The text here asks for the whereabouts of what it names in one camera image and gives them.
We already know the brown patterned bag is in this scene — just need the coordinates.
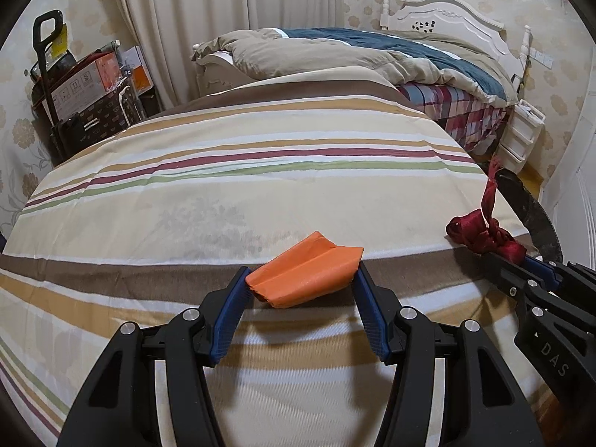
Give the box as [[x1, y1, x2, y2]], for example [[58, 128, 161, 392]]
[[51, 81, 143, 154]]

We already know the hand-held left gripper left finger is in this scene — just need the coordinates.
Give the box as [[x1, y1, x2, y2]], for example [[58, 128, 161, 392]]
[[56, 266, 252, 447]]

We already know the dark red bag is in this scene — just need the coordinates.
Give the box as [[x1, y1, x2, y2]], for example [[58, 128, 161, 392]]
[[28, 49, 77, 117]]

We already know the white cabinet door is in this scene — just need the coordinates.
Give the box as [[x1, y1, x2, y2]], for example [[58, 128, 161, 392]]
[[540, 98, 596, 266]]

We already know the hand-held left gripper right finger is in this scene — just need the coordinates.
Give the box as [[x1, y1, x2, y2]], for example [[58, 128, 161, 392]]
[[354, 265, 545, 447]]

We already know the grey orange cardboard box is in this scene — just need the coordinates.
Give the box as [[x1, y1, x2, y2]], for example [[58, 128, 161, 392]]
[[49, 51, 122, 119]]

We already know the dark red ribbon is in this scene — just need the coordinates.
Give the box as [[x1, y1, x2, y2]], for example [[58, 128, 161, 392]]
[[444, 158, 527, 264]]

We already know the white bed footboard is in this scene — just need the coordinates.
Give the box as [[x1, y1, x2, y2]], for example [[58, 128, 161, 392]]
[[191, 44, 243, 98]]

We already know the black bin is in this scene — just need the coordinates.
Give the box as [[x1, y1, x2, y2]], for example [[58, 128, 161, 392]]
[[494, 168, 564, 264]]

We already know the white bed headboard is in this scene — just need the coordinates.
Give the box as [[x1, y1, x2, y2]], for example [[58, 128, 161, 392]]
[[379, 0, 532, 80]]

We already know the cream curtain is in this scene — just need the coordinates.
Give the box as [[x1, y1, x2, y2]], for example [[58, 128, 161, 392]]
[[107, 0, 345, 103]]

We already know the white orange cardboard box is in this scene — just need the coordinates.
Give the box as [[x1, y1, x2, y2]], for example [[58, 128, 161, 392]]
[[122, 45, 154, 91]]

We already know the orange paper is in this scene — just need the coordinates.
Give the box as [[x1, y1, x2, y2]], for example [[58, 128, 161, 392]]
[[245, 231, 364, 309]]

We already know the plaid bed sheet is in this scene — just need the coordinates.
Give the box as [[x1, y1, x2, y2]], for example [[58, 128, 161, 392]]
[[396, 81, 513, 156]]

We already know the striped blanket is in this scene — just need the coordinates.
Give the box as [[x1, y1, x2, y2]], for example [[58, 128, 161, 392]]
[[0, 72, 559, 447]]

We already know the beige teal duvet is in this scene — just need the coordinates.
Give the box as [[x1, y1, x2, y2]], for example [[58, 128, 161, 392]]
[[193, 27, 520, 108]]

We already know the white drawer unit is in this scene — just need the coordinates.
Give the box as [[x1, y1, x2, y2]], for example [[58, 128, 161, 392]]
[[496, 98, 545, 175]]

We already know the yellow tag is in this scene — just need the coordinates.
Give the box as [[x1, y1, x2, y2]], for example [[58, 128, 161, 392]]
[[53, 25, 70, 59]]

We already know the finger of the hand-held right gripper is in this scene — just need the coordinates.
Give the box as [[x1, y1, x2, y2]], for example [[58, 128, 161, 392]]
[[477, 252, 596, 331], [524, 257, 596, 310]]

